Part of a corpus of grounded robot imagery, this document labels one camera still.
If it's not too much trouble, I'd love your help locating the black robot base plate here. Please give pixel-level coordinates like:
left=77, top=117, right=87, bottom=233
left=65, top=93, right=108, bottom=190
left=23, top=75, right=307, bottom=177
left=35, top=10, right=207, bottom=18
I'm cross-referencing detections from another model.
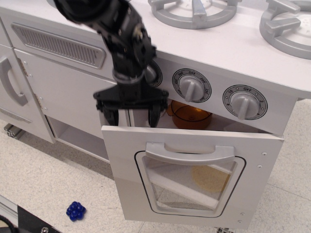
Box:
left=0, top=205, right=61, bottom=233

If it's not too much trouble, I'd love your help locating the silver burner grate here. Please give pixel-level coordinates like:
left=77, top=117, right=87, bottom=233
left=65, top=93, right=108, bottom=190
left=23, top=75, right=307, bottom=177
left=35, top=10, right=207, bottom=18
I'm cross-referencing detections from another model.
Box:
left=148, top=0, right=240, bottom=30
left=259, top=0, right=311, bottom=60

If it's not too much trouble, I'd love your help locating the aluminium frame rail left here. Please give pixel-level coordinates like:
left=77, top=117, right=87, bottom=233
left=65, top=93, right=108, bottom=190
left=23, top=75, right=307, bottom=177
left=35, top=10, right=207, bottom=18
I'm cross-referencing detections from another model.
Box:
left=4, top=124, right=25, bottom=140

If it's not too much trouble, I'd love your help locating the white toy kitchen unit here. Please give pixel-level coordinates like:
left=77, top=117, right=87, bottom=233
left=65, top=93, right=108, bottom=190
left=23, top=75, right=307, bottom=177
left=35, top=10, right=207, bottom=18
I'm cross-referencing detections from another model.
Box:
left=0, top=0, right=311, bottom=233

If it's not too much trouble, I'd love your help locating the silver vent grille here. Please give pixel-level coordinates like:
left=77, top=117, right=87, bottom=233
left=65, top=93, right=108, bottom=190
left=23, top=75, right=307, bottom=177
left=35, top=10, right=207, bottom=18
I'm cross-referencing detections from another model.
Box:
left=11, top=23, right=106, bottom=68

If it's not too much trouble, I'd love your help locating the silver sink basin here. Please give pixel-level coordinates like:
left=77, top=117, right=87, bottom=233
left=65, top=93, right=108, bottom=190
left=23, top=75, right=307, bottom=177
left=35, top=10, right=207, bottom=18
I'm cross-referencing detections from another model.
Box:
left=47, top=0, right=56, bottom=8

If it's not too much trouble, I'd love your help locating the blue toy berry cluster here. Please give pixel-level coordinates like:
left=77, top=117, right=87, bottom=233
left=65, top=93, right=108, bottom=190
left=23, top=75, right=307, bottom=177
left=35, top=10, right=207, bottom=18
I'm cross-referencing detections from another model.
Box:
left=66, top=201, right=86, bottom=222

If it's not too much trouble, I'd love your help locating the aluminium frame rail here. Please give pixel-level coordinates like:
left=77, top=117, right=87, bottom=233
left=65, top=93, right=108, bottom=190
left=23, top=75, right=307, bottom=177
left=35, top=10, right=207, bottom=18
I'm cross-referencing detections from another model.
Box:
left=4, top=124, right=25, bottom=140
left=215, top=227, right=236, bottom=233

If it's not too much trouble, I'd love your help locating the white cabinet door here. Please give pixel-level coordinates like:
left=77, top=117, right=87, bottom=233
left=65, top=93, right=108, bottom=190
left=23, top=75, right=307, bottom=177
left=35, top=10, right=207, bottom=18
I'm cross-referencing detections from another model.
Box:
left=15, top=50, right=116, bottom=138
left=0, top=45, right=55, bottom=143

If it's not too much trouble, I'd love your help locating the middle silver burner grate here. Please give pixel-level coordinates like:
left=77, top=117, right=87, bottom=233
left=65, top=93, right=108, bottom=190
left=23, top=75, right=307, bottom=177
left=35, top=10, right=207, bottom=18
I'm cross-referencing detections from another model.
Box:
left=148, top=0, right=240, bottom=30

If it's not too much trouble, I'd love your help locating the silver oven door handle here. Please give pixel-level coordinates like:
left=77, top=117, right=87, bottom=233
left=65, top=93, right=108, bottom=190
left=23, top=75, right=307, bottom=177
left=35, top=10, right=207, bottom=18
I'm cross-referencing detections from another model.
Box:
left=145, top=142, right=235, bottom=166

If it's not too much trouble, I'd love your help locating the orange transparent measuring cup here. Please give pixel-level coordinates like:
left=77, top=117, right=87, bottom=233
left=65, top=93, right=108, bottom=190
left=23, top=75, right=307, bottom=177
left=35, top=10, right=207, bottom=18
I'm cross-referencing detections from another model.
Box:
left=166, top=100, right=212, bottom=130

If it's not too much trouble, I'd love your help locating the right grey stove knob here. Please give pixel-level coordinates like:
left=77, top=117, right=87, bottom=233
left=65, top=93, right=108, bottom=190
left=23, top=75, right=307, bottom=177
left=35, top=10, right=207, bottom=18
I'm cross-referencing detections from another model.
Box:
left=223, top=85, right=268, bottom=120

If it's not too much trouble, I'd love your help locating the left white cabinet door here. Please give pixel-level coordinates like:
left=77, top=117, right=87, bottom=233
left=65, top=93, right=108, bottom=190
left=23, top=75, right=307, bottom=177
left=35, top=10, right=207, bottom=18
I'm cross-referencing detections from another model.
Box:
left=0, top=45, right=55, bottom=143

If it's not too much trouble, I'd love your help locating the right silver burner grate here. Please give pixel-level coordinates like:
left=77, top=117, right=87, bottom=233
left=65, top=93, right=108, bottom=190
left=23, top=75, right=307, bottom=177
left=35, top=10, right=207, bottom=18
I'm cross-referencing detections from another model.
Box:
left=259, top=0, right=311, bottom=60

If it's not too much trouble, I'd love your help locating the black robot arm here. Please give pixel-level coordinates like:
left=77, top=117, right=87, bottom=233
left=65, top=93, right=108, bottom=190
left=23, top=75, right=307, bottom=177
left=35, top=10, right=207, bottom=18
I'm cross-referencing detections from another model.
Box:
left=54, top=0, right=169, bottom=128

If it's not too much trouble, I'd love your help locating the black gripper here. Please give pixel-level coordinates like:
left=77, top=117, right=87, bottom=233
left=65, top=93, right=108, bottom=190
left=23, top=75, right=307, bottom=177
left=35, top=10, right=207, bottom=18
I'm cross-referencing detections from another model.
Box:
left=93, top=80, right=169, bottom=128

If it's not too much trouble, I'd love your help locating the aluminium frame rail right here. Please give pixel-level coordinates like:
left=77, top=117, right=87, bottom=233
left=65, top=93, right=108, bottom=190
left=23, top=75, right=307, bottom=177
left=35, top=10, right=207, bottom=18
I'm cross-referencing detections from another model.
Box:
left=215, top=227, right=236, bottom=233

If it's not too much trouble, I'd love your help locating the middle grey stove knob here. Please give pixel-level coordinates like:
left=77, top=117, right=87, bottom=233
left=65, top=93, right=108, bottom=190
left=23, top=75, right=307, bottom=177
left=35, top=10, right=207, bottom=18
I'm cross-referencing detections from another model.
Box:
left=172, top=68, right=212, bottom=103

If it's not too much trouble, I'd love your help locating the grey stove knob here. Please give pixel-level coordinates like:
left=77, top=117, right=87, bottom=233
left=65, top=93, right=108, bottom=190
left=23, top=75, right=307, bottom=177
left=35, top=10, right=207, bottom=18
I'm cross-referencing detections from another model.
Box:
left=172, top=68, right=212, bottom=103
left=223, top=85, right=268, bottom=120
left=145, top=60, right=163, bottom=87

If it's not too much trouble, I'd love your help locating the left silver door handle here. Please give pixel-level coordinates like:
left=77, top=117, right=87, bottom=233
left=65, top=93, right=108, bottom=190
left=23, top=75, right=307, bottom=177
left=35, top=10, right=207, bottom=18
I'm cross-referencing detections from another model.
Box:
left=0, top=57, right=28, bottom=107

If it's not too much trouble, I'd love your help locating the left grey stove knob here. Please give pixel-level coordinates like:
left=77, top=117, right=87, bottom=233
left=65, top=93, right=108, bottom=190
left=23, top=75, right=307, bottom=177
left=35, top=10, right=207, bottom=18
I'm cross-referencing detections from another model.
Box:
left=145, top=60, right=163, bottom=87

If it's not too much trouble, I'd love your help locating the white toy oven door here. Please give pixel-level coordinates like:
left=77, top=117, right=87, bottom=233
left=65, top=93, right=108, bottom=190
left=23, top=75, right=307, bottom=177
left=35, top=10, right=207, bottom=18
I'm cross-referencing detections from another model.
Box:
left=102, top=126, right=283, bottom=229

